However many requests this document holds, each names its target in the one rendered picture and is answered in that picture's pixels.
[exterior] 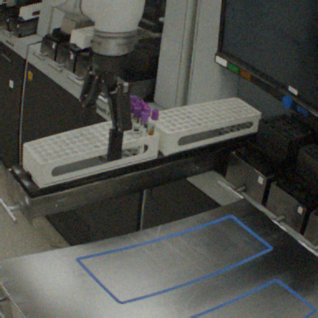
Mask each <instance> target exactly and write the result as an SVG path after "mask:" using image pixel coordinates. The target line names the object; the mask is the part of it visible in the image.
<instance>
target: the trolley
mask: <svg viewBox="0 0 318 318"><path fill-rule="evenodd" d="M11 303H12V305H13V306H14V307H15V309H16V311H17V313H18V314H19V315H20V316H21V317H22V318H318V256H316V255H315V254H314V253H313V252H311V251H310V250H309V249H308V248H306V247H305V246H304V245H302V243H300V242H298V241H297V239H295V238H293V236H291V235H290V234H289V233H288V232H287V231H286V230H284V229H283V228H282V227H280V226H279V224H277V223H276V222H274V221H273V220H272V219H271V218H269V217H268V216H267V215H266V214H264V213H263V212H262V211H261V210H260V209H258V208H256V206H255V205H253V204H252V203H251V202H249V201H247V199H241V200H237V201H235V202H234V203H231V204H228V205H223V206H220V207H218V208H215V209H212V210H210V211H207V212H204V213H200V214H195V215H192V216H189V217H186V218H184V219H178V220H177V221H175V222H172V223H169V224H164V225H161V226H155V227H151V228H149V229H144V230H140V231H137V232H134V233H131V234H123V235H121V236H118V237H112V238H107V239H102V240H99V241H97V242H95V241H93V242H92V243H85V244H81V245H80V244H79V245H76V246H72V247H67V248H61V249H56V250H51V251H46V252H43V253H34V254H30V255H26V256H25V255H24V256H20V257H16V258H9V259H3V260H0V318H13V314H12V308H11V306H10V304H11Z"/></svg>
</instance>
